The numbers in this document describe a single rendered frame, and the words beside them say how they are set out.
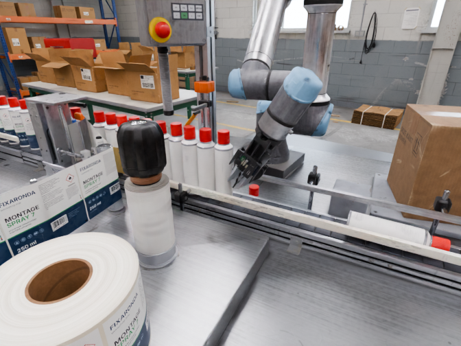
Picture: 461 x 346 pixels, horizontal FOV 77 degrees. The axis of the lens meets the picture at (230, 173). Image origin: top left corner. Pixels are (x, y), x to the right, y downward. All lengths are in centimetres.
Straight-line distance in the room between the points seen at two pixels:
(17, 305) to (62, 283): 8
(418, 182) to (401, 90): 518
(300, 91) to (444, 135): 40
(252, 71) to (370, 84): 540
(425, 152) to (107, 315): 77
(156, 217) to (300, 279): 34
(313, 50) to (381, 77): 509
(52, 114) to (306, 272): 83
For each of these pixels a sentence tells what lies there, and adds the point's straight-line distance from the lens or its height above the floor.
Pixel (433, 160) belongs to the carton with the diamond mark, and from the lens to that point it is 89.
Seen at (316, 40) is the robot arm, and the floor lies 130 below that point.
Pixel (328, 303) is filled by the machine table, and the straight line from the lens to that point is 67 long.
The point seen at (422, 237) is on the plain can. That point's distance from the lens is 76.
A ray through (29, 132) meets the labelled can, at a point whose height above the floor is 96.
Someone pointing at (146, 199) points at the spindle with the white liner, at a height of 105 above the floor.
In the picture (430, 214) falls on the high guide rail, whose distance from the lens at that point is 78.
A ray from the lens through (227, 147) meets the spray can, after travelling 77.
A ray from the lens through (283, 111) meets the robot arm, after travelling 64.
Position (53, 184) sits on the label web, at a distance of 68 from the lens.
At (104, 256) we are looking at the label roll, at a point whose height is 102.
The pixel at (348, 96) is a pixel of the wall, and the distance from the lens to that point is 621.
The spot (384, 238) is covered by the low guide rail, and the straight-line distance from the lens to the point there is 73.
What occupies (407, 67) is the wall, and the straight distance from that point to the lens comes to 600.
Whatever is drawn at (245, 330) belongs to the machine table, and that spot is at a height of 83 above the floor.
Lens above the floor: 132
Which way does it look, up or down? 26 degrees down
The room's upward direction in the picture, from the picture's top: straight up
